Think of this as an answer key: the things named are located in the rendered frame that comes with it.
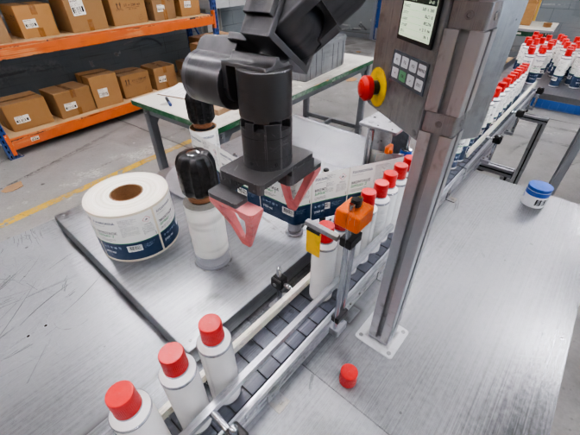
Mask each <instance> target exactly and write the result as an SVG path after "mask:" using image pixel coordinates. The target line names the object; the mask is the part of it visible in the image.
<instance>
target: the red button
mask: <svg viewBox="0 0 580 435"><path fill-rule="evenodd" d="M379 91H380V82H379V80H373V78H372V77H371V76H370V75H364V76H362V77H361V79H360V80H359V82H358V86H357V92H358V95H359V97H360V98H361V99H362V101H369V100H370V99H371V98H372V97H373V95H377V94H378V93H379Z"/></svg>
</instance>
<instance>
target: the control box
mask: <svg viewBox="0 0 580 435"><path fill-rule="evenodd" d="M528 1H529V0H505V3H504V5H503V8H502V11H501V15H500V18H499V21H498V23H497V26H496V27H495V28H498V29H497V31H496V34H495V38H494V41H493V44H492V47H491V49H490V52H489V56H488V59H487V62H486V65H485V67H484V70H483V73H482V77H481V80H480V83H479V86H478V88H477V91H476V95H475V98H474V101H473V104H472V106H471V109H470V110H469V111H468V114H467V117H466V119H465V122H464V125H463V129H464V130H463V134H462V137H461V140H463V139H471V138H477V137H478V136H479V134H480V132H481V129H482V125H483V123H484V120H485V117H486V116H487V113H488V110H489V106H490V104H491V101H492V99H493V96H494V94H495V90H496V87H497V85H498V83H499V80H500V77H501V74H502V71H503V68H504V66H505V64H506V61H507V58H508V55H509V52H510V50H511V47H512V45H513V42H514V38H515V36H516V34H517V31H518V28H519V26H520V22H521V19H522V17H523V15H524V12H525V9H526V6H527V3H528ZM402 4H403V0H381V11H380V17H379V23H378V29H377V36H376V42H375V53H374V59H373V66H372V73H371V75H370V76H371V77H372V78H373V80H379V82H380V91H379V93H378V94H377V95H373V97H372V98H371V99H370V100H369V101H368V103H369V104H370V105H372V106H373V107H374V108H376V109H377V110H378V111H380V113H381V114H382V115H384V116H385V117H386V118H388V119H389V120H390V121H392V122H393V123H394V124H396V125H397V126H398V127H399V128H401V129H402V130H404V131H405V132H406V133H407V134H409V135H410V136H411V137H412V138H413V139H414V140H416V141H417V137H418V133H419V130H420V129H422V126H423V122H424V119H425V115H426V110H425V106H426V100H427V96H428V92H429V89H430V85H431V82H432V75H433V72H434V68H435V65H436V61H437V57H438V51H439V48H440V44H441V41H442V37H443V33H444V28H448V24H449V20H450V17H451V11H452V7H453V4H454V0H444V3H443V8H442V11H441V15H440V18H439V22H438V29H437V33H436V36H435V40H434V44H433V48H432V50H428V49H425V48H423V47H419V46H417V45H414V44H412V43H410V42H407V41H403V40H401V39H399V38H397V34H398V28H399V23H400V14H401V9H402ZM395 49H397V50H399V51H401V52H403V53H405V54H409V55H411V56H413V57H414V58H417V59H419V60H423V61H424V62H426V63H429V64H431V65H430V68H429V72H428V76H427V80H426V86H425V89H424V93H423V97H421V96H420V95H418V94H416V93H415V92H413V91H411V90H409V89H407V88H406V87H405V86H403V85H401V84H399V83H397V82H395V81H394V80H392V79H391V78H389V76H390V71H391V66H392V61H393V56H394V50H395Z"/></svg>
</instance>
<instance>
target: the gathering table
mask: <svg viewBox="0 0 580 435"><path fill-rule="evenodd" d="M516 58H517V56H515V57H514V58H513V59H511V60H510V61H509V62H507V63H506V64H505V66H504V68H503V71H502V74H501V77H500V80H499V82H501V81H502V80H503V78H506V77H507V76H508V74H510V73H511V72H513V71H512V69H513V66H514V62H515V60H516ZM547 71H548V69H546V71H545V74H544V75H542V77H541V79H540V80H536V81H535V82H537V84H536V86H534V87H533V89H538V88H539V87H543V88H545V89H544V92H543V93H542V94H540V95H539V98H541V99H545V100H550V101H554V102H559V103H564V104H572V105H577V106H580V88H579V89H578V90H572V89H570V88H568V86H565V85H564V82H565V79H566V78H564V79H563V81H562V82H560V84H559V86H558V88H551V87H549V86H548V85H549V82H550V80H551V78H549V77H548V75H549V73H547ZM530 86H531V85H526V84H525V83H524V85H523V87H522V89H523V90H527V89H528V88H529V87H530ZM579 150H580V127H579V129H578V131H577V133H576V134H575V136H574V138H573V140H572V142H571V144H570V146H569V147H568V149H567V150H566V152H565V154H564V157H563V158H562V160H561V161H560V163H559V165H558V167H557V169H556V171H555V173H554V174H553V176H552V178H551V180H550V181H549V183H548V184H550V185H552V186H553V188H554V190H553V192H552V194H551V195H552V196H553V194H554V193H555V192H556V190H557V189H558V186H559V184H560V183H561V181H562V179H563V178H564V176H565V174H566V173H567V171H568V169H569V167H570V166H571V163H572V162H573V161H574V159H575V157H576V156H577V153H578V152H579Z"/></svg>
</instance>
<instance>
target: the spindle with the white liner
mask: <svg viewBox="0 0 580 435"><path fill-rule="evenodd" d="M175 168H176V172H177V176H178V180H179V183H180V189H181V191H182V194H183V195H184V196H185V198H184V200H183V206H184V209H185V213H186V220H187V222H188V227H189V231H190V234H191V238H192V245H193V247H194V254H195V255H196V258H195V260H196V263H197V265H198V266H199V267H200V268H202V269H206V270H215V269H219V268H222V267H223V266H225V265H226V264H227V263H228V262H229V261H230V258H231V253H230V250H229V248H230V245H229V243H228V237H227V232H226V225H225V221H224V216H223V215H222V214H221V213H220V211H219V210H218V209H217V208H216V207H215V206H214V205H213V203H212V202H211V201H210V198H209V193H208V191H209V189H211V188H213V187H214V186H216V185H218V174H217V168H216V162H215V159H214V157H213V155H212V154H211V152H210V151H209V150H206V149H203V148H201V147H196V148H186V149H184V150H183V151H181V152H179V153H178V154H177V156H176V159H175Z"/></svg>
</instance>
